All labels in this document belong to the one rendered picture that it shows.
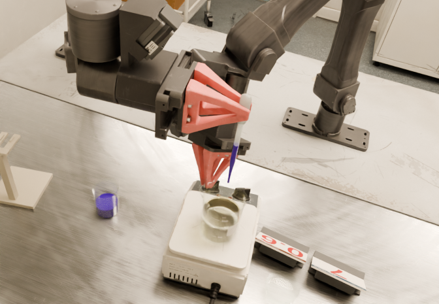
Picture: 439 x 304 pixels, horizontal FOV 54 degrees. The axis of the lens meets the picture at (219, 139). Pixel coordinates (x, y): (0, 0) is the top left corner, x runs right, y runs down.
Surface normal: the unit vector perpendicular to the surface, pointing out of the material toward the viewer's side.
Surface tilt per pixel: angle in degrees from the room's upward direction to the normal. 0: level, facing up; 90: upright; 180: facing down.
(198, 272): 90
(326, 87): 95
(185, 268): 90
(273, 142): 0
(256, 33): 37
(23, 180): 0
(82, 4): 1
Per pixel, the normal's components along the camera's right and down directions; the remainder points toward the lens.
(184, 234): 0.12, -0.72
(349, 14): -0.85, 0.34
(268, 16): -0.42, -0.40
